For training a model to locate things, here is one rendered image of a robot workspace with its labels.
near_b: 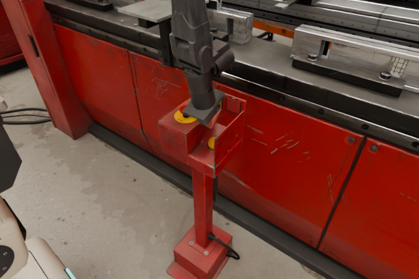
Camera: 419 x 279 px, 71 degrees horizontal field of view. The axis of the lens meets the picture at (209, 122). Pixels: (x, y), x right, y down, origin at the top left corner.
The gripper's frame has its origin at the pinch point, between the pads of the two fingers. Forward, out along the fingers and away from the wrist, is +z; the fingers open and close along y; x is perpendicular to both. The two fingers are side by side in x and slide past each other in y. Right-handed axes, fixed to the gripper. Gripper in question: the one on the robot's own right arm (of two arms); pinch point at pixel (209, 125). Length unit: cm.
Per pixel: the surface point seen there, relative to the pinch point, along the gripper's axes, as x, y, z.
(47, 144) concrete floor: 134, -12, 78
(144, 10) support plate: 36.6, 21.5, -15.5
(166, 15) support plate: 27.7, 21.5, -15.4
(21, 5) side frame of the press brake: 123, 20, -3
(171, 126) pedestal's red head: 9.9, -4.5, 1.0
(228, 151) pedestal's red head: -4.8, 0.3, 9.6
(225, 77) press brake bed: 10.4, 24.4, 6.1
